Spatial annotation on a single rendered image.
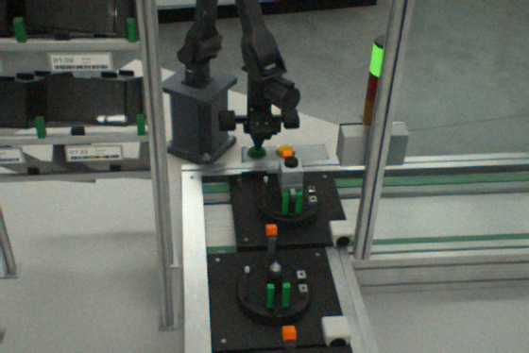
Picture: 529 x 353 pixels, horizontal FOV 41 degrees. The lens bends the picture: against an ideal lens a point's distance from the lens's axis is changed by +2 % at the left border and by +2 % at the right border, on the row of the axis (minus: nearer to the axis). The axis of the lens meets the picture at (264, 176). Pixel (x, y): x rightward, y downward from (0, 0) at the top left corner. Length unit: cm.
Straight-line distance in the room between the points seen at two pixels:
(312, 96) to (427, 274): 243
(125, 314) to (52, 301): 15
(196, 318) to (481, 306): 59
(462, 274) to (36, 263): 90
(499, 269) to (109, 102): 86
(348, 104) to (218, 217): 230
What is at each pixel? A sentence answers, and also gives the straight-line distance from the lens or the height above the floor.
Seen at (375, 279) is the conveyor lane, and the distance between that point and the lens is 146.
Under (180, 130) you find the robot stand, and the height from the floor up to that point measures 94.
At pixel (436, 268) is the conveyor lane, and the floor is 93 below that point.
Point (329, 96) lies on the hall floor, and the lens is 383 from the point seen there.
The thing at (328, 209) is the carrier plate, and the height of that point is 97.
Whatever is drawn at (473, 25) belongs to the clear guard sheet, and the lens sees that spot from 118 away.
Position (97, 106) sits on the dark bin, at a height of 133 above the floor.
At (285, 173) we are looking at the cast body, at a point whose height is 108.
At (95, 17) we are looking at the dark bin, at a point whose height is 149.
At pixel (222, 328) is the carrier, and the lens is 125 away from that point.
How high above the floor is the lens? 192
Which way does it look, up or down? 37 degrees down
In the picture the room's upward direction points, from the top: 2 degrees clockwise
